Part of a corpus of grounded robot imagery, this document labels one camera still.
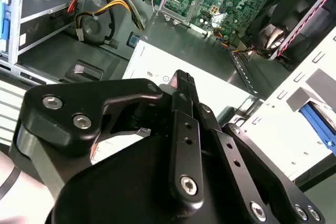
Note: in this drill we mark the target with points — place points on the hard disk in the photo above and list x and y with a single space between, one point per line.
317 124

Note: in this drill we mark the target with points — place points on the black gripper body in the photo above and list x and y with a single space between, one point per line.
126 190

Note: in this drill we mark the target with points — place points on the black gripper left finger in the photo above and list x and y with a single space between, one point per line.
65 108

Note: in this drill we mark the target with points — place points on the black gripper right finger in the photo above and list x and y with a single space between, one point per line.
236 161

